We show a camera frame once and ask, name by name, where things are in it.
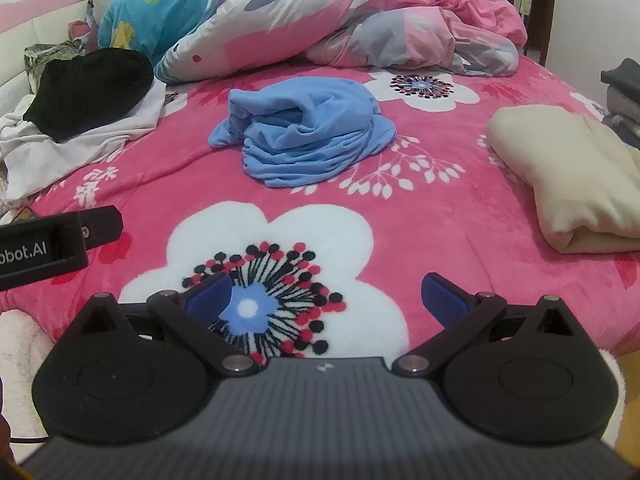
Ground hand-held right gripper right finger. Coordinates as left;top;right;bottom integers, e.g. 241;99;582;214
392;273;585;378

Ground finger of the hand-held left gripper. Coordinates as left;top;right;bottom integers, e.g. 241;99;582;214
80;205;124;252

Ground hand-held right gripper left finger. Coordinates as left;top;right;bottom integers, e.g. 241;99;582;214
74;273;261;376

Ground light blue t-shirt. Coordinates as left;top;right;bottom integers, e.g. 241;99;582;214
207;76;398;190

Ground grey folded clothes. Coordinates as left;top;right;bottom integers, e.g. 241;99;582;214
600;58;640;148

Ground pink floral blanket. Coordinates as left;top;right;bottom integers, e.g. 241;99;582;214
0;55;640;357

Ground white garment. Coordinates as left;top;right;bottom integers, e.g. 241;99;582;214
0;80;168;206

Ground white fluffy cloth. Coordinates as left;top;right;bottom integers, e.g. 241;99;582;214
0;307;57;441

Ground black garment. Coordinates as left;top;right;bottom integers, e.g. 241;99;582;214
22;48;155;143

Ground green grey patterned cloth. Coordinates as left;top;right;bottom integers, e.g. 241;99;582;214
24;40;87;93

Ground beige folded garment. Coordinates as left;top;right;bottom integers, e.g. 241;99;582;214
486;104;640;255

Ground blue cartoon print pillow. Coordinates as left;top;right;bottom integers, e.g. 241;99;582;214
97;0;241;67

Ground pink grey white quilt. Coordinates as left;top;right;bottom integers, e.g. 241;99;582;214
154;0;530;85

